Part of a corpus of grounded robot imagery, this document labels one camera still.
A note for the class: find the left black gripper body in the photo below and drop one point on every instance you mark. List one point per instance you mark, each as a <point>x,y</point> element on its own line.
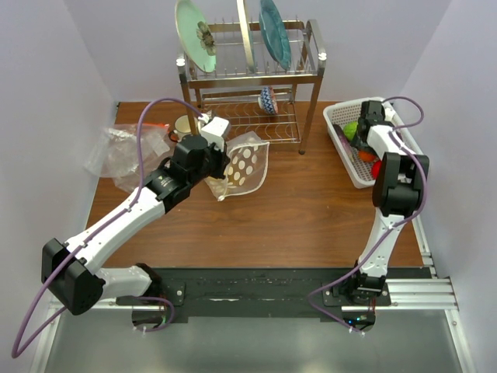
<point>213,163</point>

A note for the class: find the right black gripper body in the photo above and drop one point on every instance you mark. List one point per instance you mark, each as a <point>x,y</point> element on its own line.
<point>359,141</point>

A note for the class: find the polka dot zip bag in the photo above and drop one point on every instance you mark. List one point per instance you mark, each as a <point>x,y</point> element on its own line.
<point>250,153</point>

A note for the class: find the orange tangerine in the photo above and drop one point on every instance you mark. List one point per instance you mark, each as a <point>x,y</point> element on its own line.
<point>367,156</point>

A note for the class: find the red apple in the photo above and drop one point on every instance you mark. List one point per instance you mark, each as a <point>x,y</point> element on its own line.
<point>375,169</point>

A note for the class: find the yellow round fruit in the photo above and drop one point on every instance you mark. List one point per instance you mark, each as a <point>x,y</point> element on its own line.
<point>234,177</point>

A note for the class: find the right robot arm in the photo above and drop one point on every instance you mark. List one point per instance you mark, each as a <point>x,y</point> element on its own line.
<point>398,196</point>

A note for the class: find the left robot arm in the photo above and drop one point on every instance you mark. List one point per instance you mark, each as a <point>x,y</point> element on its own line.
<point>73,271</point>

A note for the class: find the clear orange-zip plastic bag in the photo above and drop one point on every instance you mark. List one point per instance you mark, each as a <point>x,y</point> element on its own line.
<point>114,155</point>

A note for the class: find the green bumpy fruit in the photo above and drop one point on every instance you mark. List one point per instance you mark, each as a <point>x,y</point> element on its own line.
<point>350,129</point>

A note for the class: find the purple eggplant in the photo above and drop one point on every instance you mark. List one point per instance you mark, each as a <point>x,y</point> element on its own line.
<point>344,142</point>

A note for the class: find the cream enamel mug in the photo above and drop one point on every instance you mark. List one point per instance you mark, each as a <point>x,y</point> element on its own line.
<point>180,129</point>

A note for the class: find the brown patterned bowl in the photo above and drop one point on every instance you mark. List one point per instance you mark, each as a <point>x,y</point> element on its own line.
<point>204,119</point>

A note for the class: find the white plastic basket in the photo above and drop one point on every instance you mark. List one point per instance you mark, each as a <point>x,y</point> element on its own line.
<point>390,139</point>

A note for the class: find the blue patterned bowl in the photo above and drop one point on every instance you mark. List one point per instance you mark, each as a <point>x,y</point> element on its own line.
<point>267,101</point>

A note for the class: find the steel dish rack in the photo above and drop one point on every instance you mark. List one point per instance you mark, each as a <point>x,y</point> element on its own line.
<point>232,92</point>

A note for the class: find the teal blue plate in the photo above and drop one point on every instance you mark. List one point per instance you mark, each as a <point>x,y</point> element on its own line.
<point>274,34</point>

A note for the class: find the mint green flower plate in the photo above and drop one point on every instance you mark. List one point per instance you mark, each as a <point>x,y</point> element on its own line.
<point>195,36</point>

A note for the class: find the beige edge-on plate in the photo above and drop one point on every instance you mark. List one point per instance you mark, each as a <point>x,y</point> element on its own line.
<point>246,36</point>

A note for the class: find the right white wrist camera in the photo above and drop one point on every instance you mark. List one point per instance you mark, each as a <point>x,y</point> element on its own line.
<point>391,117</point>

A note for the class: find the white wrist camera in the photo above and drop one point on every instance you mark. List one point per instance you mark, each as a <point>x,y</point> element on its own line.
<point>216,131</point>
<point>391,117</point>

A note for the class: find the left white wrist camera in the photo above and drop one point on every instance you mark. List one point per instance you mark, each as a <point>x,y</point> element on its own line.
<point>216,131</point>

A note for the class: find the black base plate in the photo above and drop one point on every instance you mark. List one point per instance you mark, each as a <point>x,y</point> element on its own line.
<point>321,293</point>

